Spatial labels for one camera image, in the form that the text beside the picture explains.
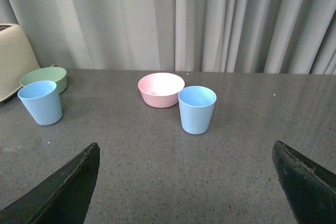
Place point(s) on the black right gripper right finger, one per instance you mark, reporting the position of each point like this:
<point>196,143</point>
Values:
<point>309,187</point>

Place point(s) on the green bowl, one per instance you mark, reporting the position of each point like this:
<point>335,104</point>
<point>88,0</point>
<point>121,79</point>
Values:
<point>55,74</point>

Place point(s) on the grey curtain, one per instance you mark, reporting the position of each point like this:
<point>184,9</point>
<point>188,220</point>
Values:
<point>269,36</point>

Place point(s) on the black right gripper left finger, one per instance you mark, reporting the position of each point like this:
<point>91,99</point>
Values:
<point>63,197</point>

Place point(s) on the blue cup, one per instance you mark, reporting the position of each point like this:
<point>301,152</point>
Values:
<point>42,101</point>
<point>196,105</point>

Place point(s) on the pink bowl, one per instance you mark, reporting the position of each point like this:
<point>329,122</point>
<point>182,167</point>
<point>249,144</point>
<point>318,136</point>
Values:
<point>160,90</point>

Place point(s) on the cream toaster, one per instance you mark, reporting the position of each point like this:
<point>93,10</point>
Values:
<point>17,59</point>

